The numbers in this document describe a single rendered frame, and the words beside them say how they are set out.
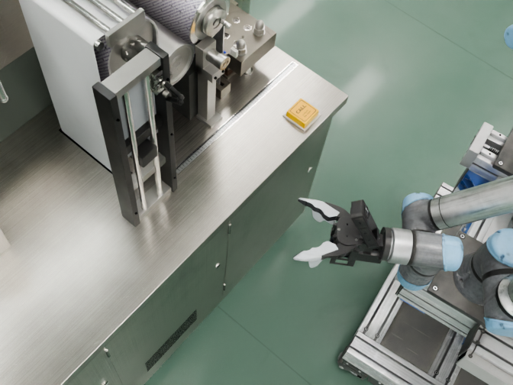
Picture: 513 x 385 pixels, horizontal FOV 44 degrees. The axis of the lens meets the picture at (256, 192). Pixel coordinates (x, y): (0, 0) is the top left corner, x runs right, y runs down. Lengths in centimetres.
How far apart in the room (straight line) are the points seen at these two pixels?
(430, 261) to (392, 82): 199
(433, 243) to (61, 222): 94
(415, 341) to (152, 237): 114
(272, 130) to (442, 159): 137
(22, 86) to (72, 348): 71
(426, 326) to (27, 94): 157
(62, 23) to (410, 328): 163
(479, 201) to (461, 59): 211
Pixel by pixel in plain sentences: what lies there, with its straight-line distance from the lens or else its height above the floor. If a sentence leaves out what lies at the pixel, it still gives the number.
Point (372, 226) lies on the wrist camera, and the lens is 131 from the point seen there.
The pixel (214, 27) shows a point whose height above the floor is 123.
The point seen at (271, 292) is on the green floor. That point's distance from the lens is 258.
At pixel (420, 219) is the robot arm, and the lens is 149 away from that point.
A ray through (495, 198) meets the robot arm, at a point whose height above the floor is 129.
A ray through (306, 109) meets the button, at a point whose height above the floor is 92.
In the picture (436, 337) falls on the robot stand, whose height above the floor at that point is 21.
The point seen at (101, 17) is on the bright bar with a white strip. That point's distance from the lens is 138.
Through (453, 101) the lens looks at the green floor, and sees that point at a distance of 329.
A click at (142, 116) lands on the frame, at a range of 142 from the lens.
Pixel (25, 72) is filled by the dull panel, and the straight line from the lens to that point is 179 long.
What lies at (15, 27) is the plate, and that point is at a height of 123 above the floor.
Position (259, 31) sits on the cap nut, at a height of 105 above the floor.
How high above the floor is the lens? 240
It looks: 60 degrees down
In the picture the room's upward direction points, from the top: 9 degrees clockwise
